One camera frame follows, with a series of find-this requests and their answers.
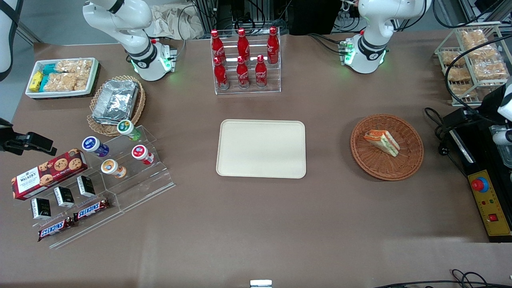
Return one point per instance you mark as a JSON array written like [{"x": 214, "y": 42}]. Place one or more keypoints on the black appliance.
[{"x": 480, "y": 156}]

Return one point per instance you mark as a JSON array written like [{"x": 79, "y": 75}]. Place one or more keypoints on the white rectangular snack bin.
[{"x": 94, "y": 76}]

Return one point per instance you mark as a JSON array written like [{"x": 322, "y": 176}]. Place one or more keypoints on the beige plastic tray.
[{"x": 260, "y": 148}]

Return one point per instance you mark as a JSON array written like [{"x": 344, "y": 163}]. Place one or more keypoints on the orange lid drink bottle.
[{"x": 110, "y": 167}]

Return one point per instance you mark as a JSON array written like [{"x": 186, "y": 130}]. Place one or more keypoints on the clear rice cracker bag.
[
  {"x": 74, "y": 66},
  {"x": 60, "y": 82}
]

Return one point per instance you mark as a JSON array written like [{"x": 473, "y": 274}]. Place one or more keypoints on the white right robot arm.
[{"x": 132, "y": 20}]

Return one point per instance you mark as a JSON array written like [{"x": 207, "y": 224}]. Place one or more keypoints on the small black box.
[
  {"x": 64, "y": 196},
  {"x": 86, "y": 186},
  {"x": 40, "y": 208}
]

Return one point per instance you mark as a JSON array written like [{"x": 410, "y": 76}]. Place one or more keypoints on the clear plastic container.
[{"x": 504, "y": 156}]

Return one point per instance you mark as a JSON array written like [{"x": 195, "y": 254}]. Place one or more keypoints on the red emergency stop button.
[{"x": 479, "y": 184}]

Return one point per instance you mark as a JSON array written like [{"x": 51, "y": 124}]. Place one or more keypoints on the red cola bottle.
[
  {"x": 242, "y": 75},
  {"x": 220, "y": 76},
  {"x": 260, "y": 74},
  {"x": 218, "y": 46},
  {"x": 242, "y": 44},
  {"x": 272, "y": 44}
]

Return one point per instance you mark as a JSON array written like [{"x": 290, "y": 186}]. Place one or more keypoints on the yellow snack packet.
[{"x": 36, "y": 81}]

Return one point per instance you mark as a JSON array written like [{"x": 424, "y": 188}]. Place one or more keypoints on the blue snack packet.
[
  {"x": 44, "y": 83},
  {"x": 50, "y": 68}
]

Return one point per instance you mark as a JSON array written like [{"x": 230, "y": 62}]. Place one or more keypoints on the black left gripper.
[{"x": 490, "y": 103}]

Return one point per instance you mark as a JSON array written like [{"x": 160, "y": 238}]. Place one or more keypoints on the red lid drink bottle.
[{"x": 140, "y": 152}]

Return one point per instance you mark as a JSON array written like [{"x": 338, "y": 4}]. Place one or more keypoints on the yellow control box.
[{"x": 492, "y": 208}]

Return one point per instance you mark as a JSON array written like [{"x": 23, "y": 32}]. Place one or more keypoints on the bagged cracker snack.
[
  {"x": 484, "y": 52},
  {"x": 452, "y": 57},
  {"x": 463, "y": 90},
  {"x": 472, "y": 38},
  {"x": 491, "y": 70},
  {"x": 458, "y": 74}
]

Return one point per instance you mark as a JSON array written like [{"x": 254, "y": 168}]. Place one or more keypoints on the stacked foil containers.
[{"x": 116, "y": 102}]

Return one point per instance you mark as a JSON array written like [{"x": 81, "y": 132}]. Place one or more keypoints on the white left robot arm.
[{"x": 372, "y": 24}]

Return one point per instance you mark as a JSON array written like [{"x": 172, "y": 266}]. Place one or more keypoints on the blue lid drink bottle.
[{"x": 92, "y": 144}]

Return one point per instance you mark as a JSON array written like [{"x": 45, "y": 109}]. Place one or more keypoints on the light wicker basket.
[{"x": 140, "y": 104}]

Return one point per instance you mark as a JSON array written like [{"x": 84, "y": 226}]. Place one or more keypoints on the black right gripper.
[{"x": 12, "y": 141}]

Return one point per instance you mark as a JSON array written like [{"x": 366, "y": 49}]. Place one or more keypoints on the crumpled beige cloth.
[{"x": 176, "y": 22}]

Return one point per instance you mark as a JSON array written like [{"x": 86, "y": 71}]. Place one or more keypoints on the triangular sandwich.
[{"x": 383, "y": 142}]

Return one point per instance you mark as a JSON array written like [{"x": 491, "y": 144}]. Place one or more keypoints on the green lid drink bottle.
[{"x": 126, "y": 128}]

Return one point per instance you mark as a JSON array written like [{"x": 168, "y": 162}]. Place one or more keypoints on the clear acrylic bottle rack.
[{"x": 272, "y": 82}]

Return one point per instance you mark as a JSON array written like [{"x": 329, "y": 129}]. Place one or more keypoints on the clear acrylic stepped stand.
[{"x": 136, "y": 188}]

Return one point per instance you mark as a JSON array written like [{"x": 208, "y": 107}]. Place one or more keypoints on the Snickers bar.
[
  {"x": 56, "y": 229},
  {"x": 91, "y": 209}
]

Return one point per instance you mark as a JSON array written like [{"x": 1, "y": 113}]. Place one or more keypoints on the brown wicker basket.
[{"x": 380, "y": 168}]

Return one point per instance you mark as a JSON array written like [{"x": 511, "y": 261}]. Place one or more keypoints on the red Walkers cookie box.
[{"x": 48, "y": 174}]

